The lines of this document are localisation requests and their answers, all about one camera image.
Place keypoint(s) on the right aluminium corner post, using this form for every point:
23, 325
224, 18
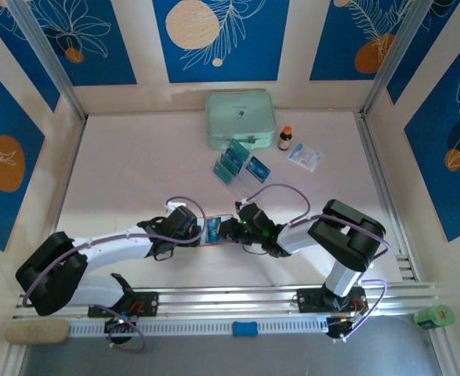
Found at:
393, 58

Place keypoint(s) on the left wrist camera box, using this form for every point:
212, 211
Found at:
174, 204

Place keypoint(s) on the black controller board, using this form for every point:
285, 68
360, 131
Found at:
343, 327
129, 325

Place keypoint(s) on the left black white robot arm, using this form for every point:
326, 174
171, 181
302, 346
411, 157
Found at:
49, 270

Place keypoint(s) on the clear plastic gauze packet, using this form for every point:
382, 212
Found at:
304, 156

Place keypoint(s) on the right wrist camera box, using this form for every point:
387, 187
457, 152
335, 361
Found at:
241, 202

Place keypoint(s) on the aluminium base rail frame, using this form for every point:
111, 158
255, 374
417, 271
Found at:
229, 297

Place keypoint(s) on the blue bone-shaped clip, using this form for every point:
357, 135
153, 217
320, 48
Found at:
245, 329

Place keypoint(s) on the black mounting plate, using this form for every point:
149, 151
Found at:
151, 303
308, 299

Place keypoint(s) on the orange card holder wallet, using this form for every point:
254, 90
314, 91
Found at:
225, 216

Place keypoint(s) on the blue credit card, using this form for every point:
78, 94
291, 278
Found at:
259, 169
213, 231

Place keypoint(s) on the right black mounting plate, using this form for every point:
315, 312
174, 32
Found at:
308, 299

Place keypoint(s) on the aluminium table side rail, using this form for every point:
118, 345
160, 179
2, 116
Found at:
370, 145

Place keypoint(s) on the right black controller board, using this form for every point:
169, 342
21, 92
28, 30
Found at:
343, 327

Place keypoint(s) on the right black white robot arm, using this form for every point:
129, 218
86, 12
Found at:
347, 235

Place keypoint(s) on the clear acrylic card stand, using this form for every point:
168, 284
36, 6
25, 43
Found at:
245, 186

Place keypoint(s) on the teal credit card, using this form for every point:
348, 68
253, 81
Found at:
238, 149
222, 173
230, 162

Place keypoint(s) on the left black controller board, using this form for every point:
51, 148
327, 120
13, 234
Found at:
129, 325

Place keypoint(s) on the aluminium corner post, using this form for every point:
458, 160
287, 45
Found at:
393, 58
51, 62

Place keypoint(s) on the mint green zip pouch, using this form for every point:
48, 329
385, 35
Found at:
237, 117

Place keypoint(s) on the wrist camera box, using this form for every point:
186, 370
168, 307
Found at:
241, 202
174, 204

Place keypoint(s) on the brown bottle orange cap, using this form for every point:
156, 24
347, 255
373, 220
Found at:
285, 140

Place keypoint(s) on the beige foam block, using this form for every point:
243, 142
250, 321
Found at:
37, 332

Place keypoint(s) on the green tape roll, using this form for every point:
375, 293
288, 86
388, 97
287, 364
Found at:
435, 316

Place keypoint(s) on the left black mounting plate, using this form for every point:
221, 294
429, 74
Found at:
151, 303

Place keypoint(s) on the left aluminium corner post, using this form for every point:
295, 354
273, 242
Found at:
51, 62

